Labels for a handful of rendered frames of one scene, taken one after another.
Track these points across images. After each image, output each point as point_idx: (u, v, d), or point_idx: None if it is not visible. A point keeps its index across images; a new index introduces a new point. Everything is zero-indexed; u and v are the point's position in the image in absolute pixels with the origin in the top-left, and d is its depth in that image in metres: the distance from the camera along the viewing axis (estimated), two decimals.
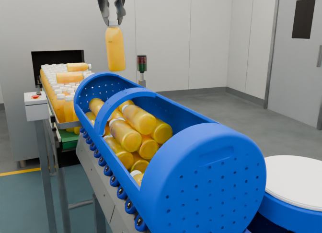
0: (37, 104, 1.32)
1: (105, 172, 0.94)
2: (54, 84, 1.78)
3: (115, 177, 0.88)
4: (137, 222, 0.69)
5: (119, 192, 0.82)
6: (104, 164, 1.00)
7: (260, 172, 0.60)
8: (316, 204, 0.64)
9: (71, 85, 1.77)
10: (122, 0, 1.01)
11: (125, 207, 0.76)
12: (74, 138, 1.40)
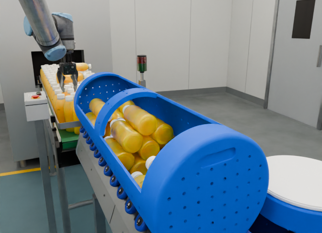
0: (37, 104, 1.32)
1: (104, 172, 0.95)
2: (54, 84, 1.78)
3: (115, 178, 0.88)
4: (137, 221, 0.70)
5: (119, 191, 0.82)
6: (103, 165, 1.00)
7: (263, 174, 0.60)
8: (316, 204, 0.64)
9: (71, 85, 1.77)
10: (76, 74, 1.42)
11: (125, 206, 0.76)
12: (74, 138, 1.40)
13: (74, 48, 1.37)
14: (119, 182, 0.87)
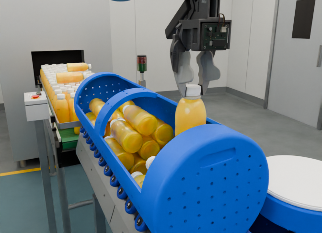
0: (37, 104, 1.32)
1: (104, 172, 0.95)
2: (54, 84, 1.78)
3: (115, 178, 0.88)
4: (137, 221, 0.70)
5: (119, 191, 0.82)
6: (103, 165, 1.00)
7: (263, 174, 0.60)
8: (316, 204, 0.64)
9: (71, 85, 1.77)
10: (212, 53, 0.58)
11: (125, 206, 0.76)
12: (74, 138, 1.40)
13: None
14: (119, 182, 0.87)
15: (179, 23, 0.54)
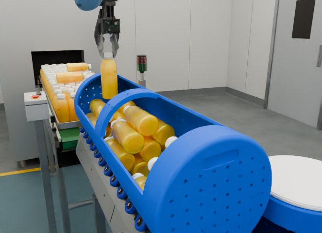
0: (37, 104, 1.32)
1: (104, 171, 0.95)
2: (54, 84, 1.78)
3: (115, 179, 0.88)
4: (137, 220, 0.70)
5: (119, 190, 0.83)
6: (102, 166, 1.01)
7: (266, 176, 0.59)
8: (316, 204, 0.64)
9: (71, 85, 1.77)
10: (117, 36, 1.13)
11: (126, 204, 0.77)
12: (74, 138, 1.40)
13: (117, 0, 1.08)
14: (117, 185, 0.87)
15: (97, 20, 1.10)
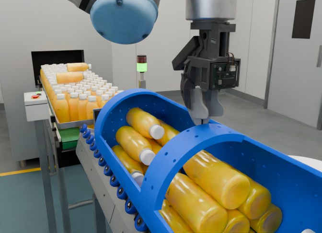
0: (37, 104, 1.32)
1: (106, 172, 0.94)
2: (54, 84, 1.78)
3: None
4: (137, 224, 0.69)
5: (119, 192, 0.82)
6: None
7: None
8: None
9: (71, 85, 1.77)
10: None
11: (126, 209, 0.75)
12: (74, 138, 1.40)
13: None
14: None
15: (187, 59, 0.54)
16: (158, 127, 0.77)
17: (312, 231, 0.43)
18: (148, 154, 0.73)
